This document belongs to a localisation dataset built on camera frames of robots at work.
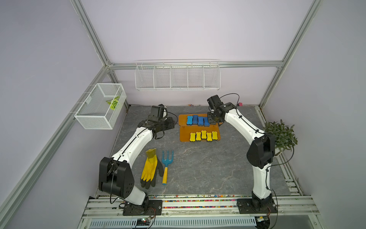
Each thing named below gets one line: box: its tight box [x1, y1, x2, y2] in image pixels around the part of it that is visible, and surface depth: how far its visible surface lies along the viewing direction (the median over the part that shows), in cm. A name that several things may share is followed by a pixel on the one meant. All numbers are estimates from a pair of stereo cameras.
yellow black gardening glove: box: [140, 148, 164, 190], surface depth 87 cm
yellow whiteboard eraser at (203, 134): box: [201, 129, 207, 140], surface depth 101 cm
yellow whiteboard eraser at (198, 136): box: [195, 131, 202, 141], surface depth 101 cm
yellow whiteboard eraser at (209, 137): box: [206, 132, 213, 142], surface depth 101 cm
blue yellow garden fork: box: [161, 150, 174, 186], surface depth 91 cm
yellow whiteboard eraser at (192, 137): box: [189, 132, 196, 142], surface depth 101 cm
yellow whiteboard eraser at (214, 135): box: [211, 130, 218, 141], surface depth 101 cm
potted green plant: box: [263, 119, 298, 157], surface depth 80 cm
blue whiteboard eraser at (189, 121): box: [186, 115, 194, 126], surface depth 93 cm
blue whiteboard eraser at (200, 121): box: [197, 116, 204, 127], surface depth 92 cm
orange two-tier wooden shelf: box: [178, 113, 224, 143], surface depth 95 cm
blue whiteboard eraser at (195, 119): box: [192, 114, 199, 125], surface depth 93 cm
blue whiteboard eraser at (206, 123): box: [203, 116, 211, 127], surface depth 91 cm
